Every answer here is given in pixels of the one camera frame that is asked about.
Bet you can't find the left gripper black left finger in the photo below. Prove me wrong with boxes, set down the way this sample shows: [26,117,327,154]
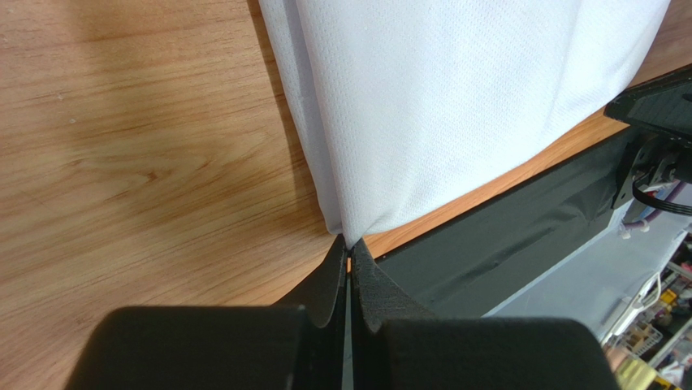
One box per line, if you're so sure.
[67,236,348,389]

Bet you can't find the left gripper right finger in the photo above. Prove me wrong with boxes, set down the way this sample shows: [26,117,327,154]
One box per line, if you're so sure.
[351,241,617,389]

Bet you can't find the white t-shirt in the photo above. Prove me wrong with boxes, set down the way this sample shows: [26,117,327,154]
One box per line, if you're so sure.
[260,1,669,245]

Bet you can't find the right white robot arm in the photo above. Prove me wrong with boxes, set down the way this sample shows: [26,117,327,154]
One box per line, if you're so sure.
[604,64,691,147]

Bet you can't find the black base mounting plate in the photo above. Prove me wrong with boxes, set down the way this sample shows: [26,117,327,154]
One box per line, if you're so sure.
[377,128,642,318]

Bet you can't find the background storage shelf clutter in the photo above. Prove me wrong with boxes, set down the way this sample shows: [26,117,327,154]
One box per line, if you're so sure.
[606,235,691,389]

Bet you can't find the aluminium frame rail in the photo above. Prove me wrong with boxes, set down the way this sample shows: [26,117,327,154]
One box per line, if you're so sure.
[487,203,691,342]

